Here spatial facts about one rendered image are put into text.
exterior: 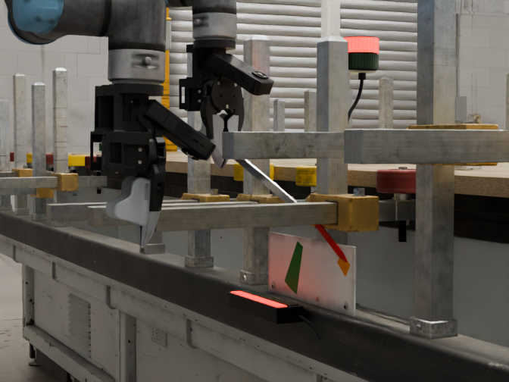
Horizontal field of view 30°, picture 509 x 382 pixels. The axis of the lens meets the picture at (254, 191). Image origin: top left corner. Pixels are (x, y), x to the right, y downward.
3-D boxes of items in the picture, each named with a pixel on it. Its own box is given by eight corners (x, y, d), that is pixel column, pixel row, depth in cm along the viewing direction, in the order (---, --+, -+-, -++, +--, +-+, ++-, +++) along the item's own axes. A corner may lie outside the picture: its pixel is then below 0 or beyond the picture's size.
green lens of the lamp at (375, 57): (353, 67, 141) (353, 53, 141) (332, 70, 147) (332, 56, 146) (386, 69, 144) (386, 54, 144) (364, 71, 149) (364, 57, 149)
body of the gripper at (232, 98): (210, 114, 166) (210, 45, 166) (245, 113, 161) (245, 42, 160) (177, 113, 161) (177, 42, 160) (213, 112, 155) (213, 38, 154)
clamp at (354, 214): (350, 232, 135) (350, 197, 135) (302, 225, 147) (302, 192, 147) (382, 230, 138) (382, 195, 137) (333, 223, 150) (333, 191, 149)
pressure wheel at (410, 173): (396, 245, 140) (396, 167, 140) (366, 240, 147) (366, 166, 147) (439, 242, 144) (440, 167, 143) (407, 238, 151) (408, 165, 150)
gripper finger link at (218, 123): (201, 167, 163) (201, 113, 163) (226, 168, 159) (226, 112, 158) (188, 167, 161) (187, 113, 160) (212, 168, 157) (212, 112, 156)
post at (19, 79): (17, 215, 320) (15, 72, 318) (14, 214, 324) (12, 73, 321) (27, 215, 322) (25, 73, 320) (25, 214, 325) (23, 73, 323)
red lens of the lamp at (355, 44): (353, 51, 141) (353, 36, 141) (332, 54, 146) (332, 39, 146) (386, 52, 144) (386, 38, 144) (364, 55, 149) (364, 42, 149)
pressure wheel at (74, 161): (84, 189, 306) (84, 153, 306) (89, 189, 299) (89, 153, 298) (59, 189, 303) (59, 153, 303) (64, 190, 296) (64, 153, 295)
